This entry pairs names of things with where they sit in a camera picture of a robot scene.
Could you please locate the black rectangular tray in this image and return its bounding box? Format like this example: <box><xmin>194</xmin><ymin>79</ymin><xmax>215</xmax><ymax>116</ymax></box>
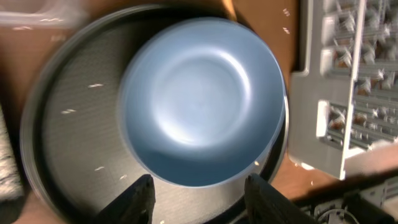
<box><xmin>1</xmin><ymin>110</ymin><xmax>25</xmax><ymax>224</ymax></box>

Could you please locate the round black serving tray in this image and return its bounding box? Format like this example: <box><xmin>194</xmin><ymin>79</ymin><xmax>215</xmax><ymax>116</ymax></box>
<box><xmin>21</xmin><ymin>4</ymin><xmax>288</xmax><ymax>223</ymax></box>

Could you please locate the grey dishwasher rack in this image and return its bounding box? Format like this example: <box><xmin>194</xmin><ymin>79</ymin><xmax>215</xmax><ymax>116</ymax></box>
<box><xmin>288</xmin><ymin>0</ymin><xmax>397</xmax><ymax>179</ymax></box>

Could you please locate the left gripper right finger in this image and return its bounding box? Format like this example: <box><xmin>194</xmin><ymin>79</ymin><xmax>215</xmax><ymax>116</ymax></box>
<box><xmin>244</xmin><ymin>173</ymin><xmax>317</xmax><ymax>224</ymax></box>

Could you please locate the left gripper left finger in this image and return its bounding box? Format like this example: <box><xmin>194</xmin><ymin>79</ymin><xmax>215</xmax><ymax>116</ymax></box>
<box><xmin>93</xmin><ymin>174</ymin><xmax>155</xmax><ymax>224</ymax></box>

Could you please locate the clear plastic waste bin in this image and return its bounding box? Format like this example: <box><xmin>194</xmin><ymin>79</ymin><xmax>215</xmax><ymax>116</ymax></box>
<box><xmin>1</xmin><ymin>0</ymin><xmax>89</xmax><ymax>29</ymax></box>

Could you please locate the dark blue plate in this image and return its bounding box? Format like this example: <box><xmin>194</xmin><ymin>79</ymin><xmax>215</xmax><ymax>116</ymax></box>
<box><xmin>118</xmin><ymin>17</ymin><xmax>286</xmax><ymax>187</ymax></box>

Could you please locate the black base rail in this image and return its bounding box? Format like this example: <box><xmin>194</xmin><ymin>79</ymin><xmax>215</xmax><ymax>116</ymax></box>
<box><xmin>295</xmin><ymin>177</ymin><xmax>397</xmax><ymax>224</ymax></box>

